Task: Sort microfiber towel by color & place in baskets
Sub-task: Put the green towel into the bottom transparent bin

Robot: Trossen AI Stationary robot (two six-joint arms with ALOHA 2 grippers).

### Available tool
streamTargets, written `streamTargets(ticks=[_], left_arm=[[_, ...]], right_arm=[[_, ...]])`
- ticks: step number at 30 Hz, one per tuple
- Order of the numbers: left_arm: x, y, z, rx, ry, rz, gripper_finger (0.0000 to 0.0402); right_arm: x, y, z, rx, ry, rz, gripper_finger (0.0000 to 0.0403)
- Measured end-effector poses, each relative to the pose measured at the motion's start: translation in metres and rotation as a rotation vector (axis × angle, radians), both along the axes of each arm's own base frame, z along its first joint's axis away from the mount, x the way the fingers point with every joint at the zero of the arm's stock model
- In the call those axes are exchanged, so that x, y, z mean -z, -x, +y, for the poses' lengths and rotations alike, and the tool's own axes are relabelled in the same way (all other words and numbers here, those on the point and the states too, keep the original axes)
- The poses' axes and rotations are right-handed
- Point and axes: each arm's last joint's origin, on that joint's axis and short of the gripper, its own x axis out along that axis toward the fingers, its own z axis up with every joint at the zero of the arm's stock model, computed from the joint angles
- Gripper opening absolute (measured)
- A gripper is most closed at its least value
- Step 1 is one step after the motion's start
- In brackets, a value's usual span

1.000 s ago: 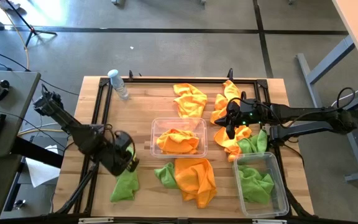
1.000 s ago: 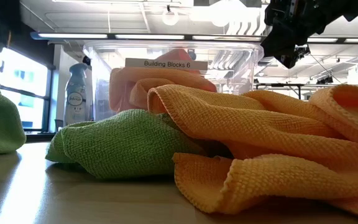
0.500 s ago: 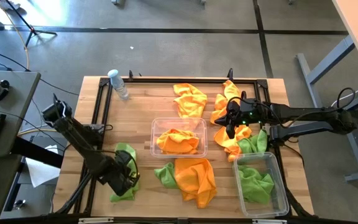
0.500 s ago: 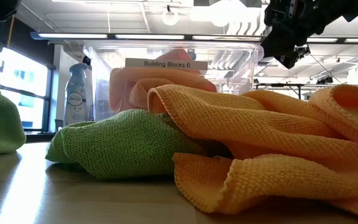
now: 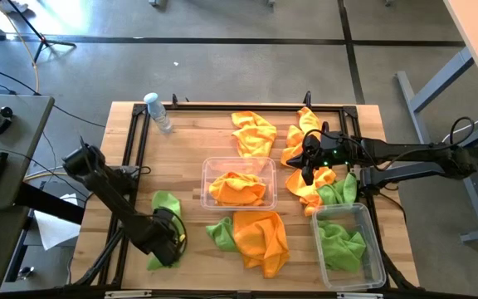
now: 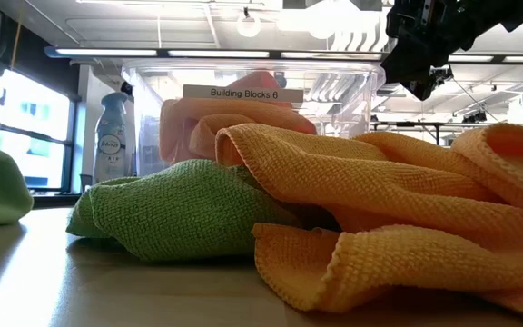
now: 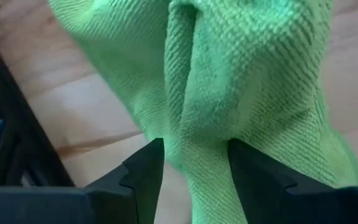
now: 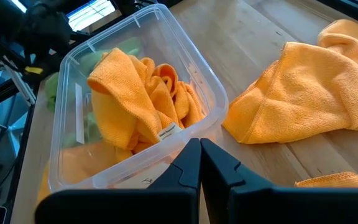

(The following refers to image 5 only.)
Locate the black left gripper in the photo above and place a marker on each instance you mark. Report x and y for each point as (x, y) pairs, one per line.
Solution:
(160, 241)

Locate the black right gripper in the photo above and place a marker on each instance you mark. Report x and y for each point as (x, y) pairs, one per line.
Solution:
(326, 151)

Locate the green microfiber towel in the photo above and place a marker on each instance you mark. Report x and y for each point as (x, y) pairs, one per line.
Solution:
(338, 193)
(330, 236)
(166, 203)
(222, 234)
(347, 255)

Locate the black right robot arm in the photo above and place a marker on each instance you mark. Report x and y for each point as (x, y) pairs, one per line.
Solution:
(409, 151)

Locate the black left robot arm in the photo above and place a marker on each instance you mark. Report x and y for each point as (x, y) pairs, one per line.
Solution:
(110, 195)

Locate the clear plastic bin, white label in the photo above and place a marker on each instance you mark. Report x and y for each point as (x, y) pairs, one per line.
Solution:
(218, 165)

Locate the white paper sheet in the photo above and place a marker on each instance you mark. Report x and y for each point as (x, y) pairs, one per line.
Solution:
(54, 228)

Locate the black desk foot bar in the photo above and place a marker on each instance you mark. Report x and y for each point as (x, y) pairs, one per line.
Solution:
(52, 203)

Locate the plastic water bottle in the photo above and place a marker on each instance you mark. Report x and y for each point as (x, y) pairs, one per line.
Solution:
(158, 112)

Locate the black tripod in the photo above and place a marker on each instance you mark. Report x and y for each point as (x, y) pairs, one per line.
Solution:
(44, 40)

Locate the silver bracket plate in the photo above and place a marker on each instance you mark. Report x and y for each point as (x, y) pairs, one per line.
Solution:
(128, 294)
(359, 295)

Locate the black frame clamp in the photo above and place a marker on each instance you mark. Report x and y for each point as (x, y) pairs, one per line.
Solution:
(307, 99)
(174, 100)

